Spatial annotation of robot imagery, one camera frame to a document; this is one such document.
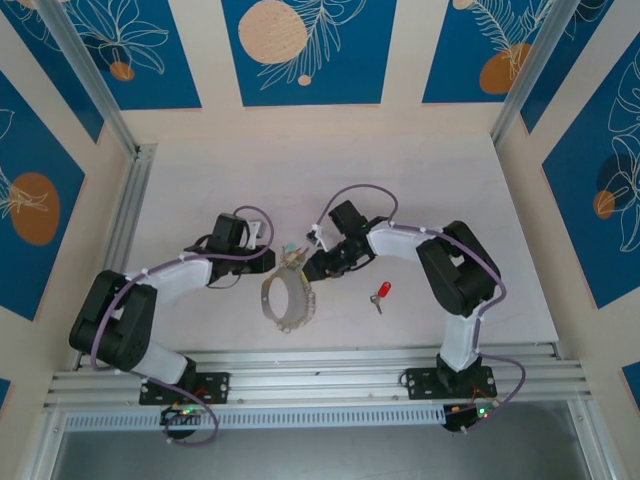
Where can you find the green-capped key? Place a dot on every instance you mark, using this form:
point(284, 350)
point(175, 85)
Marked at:
point(289, 248)

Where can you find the red-capped key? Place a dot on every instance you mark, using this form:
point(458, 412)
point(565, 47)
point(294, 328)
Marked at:
point(386, 289)

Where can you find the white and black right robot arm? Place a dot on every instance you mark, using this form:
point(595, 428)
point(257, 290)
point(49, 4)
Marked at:
point(450, 280)

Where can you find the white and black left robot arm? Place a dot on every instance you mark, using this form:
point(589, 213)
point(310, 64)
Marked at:
point(125, 325)

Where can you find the left controller circuit board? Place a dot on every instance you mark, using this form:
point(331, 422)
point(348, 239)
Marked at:
point(182, 412)

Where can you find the controller circuit board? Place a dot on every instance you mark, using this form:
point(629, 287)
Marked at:
point(182, 412)
point(475, 414)

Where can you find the grey metal sheet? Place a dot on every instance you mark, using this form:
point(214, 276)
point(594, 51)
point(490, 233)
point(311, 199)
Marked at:
point(320, 455)

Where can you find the right controller circuit board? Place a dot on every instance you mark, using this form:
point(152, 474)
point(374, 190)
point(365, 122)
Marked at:
point(475, 414)

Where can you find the aluminium side rail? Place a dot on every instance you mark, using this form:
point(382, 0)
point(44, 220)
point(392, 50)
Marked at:
point(135, 200)

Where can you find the aluminium frame rail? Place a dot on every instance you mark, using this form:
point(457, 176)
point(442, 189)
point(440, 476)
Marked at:
point(320, 385)

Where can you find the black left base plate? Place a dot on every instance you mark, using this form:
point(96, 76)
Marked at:
point(220, 387)

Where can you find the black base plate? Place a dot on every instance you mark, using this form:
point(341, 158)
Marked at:
point(415, 382)
point(220, 387)

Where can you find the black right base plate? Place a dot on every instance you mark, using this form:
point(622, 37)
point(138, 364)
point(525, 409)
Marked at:
point(415, 382)

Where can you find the aluminium corner post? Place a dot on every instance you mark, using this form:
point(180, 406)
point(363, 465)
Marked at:
point(85, 70)
point(530, 65)

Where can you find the aluminium frame bar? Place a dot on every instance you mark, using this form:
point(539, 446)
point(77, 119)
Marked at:
point(47, 450)
point(585, 440)

